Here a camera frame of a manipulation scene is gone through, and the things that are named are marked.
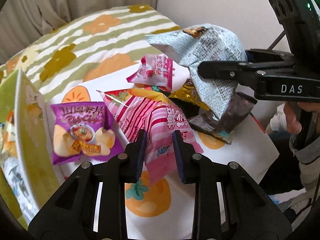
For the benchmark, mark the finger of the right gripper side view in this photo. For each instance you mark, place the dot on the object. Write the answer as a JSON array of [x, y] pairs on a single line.
[[226, 70]]

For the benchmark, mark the white snack bag upper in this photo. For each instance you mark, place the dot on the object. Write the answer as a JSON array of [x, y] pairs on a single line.
[[12, 173]]

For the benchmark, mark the green cardboard box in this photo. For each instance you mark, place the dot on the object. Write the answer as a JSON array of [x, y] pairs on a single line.
[[33, 144]]

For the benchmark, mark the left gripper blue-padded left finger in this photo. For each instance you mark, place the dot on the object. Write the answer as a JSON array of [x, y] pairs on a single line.
[[90, 204]]

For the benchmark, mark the orange snack bag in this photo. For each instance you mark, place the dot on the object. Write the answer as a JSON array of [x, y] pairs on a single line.
[[8, 138]]

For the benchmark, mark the dark purple snack bag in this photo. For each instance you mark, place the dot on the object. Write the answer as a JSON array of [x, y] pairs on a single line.
[[236, 112]]

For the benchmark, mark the silver grey snack bag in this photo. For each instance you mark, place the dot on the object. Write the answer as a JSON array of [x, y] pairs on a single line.
[[211, 54]]

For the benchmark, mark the yellow chocolate snack bag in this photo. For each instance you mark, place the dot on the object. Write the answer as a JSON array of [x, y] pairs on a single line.
[[188, 93]]

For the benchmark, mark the purple potato chips bag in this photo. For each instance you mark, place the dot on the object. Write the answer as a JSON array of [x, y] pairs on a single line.
[[83, 129]]

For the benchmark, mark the white persimmon print cloth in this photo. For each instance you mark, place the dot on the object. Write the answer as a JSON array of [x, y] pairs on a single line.
[[166, 212]]

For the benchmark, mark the beige curtain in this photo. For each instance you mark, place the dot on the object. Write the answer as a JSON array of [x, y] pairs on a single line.
[[25, 21]]

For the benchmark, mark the small pink strawberry bag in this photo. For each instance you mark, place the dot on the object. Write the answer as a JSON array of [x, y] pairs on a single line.
[[160, 71]]

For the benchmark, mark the floral striped quilt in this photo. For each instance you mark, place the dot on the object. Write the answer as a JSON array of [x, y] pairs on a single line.
[[89, 47]]

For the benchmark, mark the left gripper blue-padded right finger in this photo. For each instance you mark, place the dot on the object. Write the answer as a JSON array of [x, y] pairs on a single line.
[[229, 204]]

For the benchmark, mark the pink striped snack bag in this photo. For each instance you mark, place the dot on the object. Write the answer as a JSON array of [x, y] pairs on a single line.
[[135, 109]]

